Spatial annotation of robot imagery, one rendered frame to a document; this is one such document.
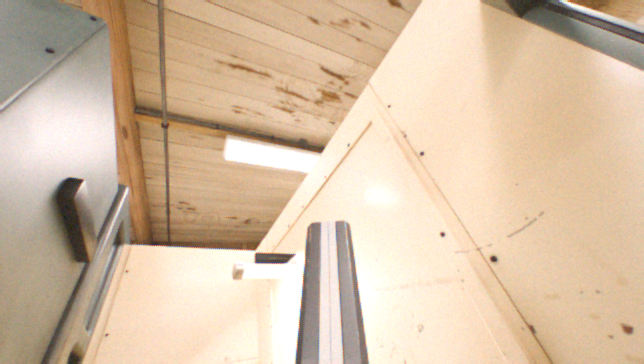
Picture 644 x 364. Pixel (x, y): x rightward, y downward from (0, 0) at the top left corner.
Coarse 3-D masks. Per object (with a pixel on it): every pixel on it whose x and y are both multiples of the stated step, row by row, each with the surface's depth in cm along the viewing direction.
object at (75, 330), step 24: (120, 192) 98; (120, 216) 97; (120, 240) 113; (96, 264) 80; (96, 288) 99; (72, 312) 69; (96, 312) 95; (72, 336) 70; (48, 360) 61; (72, 360) 83
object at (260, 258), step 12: (240, 264) 83; (252, 264) 86; (264, 264) 88; (276, 264) 91; (288, 264) 93; (240, 276) 81; (252, 276) 84; (264, 276) 86; (276, 276) 88; (288, 276) 90
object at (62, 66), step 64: (0, 0) 44; (0, 64) 36; (64, 64) 43; (0, 128) 32; (64, 128) 47; (0, 192) 34; (64, 192) 51; (0, 256) 37; (64, 256) 60; (0, 320) 40
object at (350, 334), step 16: (336, 224) 10; (336, 240) 9; (336, 256) 8; (352, 256) 8; (336, 272) 8; (352, 272) 8; (336, 288) 7; (352, 288) 7; (336, 304) 7; (352, 304) 7; (336, 320) 6; (352, 320) 6; (336, 336) 6; (352, 336) 6; (336, 352) 6; (352, 352) 6
